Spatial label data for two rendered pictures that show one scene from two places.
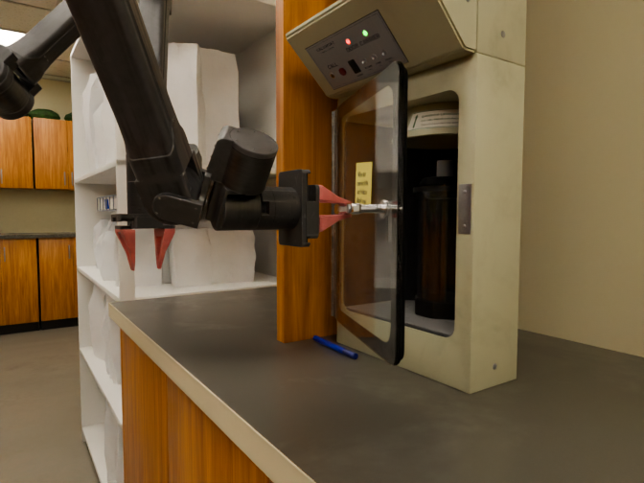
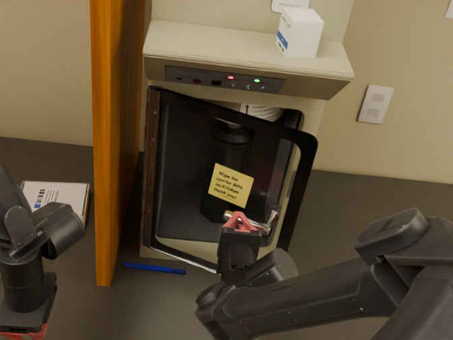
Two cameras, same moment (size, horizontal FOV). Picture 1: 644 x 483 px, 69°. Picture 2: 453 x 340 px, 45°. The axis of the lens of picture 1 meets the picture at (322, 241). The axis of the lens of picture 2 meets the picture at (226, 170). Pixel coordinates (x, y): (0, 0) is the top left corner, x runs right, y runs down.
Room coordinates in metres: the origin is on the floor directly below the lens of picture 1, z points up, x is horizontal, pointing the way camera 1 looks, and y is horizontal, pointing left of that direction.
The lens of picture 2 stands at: (0.37, 0.63, 1.87)
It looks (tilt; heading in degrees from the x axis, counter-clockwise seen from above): 38 degrees down; 298
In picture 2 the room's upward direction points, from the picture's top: 10 degrees clockwise
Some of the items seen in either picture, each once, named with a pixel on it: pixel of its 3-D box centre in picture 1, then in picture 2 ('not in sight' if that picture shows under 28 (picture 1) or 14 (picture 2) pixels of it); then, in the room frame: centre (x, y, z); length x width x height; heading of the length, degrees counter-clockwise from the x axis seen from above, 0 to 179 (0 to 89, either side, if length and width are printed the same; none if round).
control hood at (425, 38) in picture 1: (368, 41); (244, 73); (0.74, -0.07, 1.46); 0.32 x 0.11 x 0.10; 34
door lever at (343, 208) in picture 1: (357, 209); (251, 217); (0.67, -0.05, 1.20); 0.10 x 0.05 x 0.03; 14
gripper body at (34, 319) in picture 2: (144, 203); (25, 289); (0.84, 0.32, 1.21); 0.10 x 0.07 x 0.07; 124
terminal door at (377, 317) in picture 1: (361, 216); (219, 199); (0.75, -0.06, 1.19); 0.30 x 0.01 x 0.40; 14
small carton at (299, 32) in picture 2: not in sight; (298, 33); (0.68, -0.11, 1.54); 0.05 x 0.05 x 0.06; 48
